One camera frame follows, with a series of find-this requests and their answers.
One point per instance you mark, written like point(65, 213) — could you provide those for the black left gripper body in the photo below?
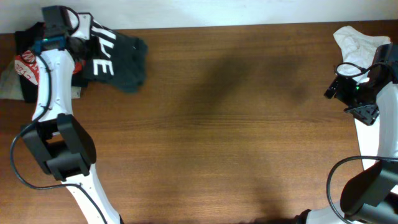
point(88, 46)

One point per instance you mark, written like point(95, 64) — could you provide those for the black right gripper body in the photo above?
point(358, 99)

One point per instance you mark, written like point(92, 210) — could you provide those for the dark green t-shirt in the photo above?
point(116, 59)

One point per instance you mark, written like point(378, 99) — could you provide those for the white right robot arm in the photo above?
point(368, 196)

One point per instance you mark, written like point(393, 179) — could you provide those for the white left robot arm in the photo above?
point(59, 144)

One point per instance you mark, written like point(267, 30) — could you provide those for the white crumpled garment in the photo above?
point(357, 56)

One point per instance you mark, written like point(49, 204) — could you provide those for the black folded garment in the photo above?
point(25, 39)

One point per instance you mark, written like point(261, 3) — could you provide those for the red printed t-shirt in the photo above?
point(26, 66)

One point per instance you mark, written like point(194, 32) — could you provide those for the grey folded garment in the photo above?
point(17, 87)

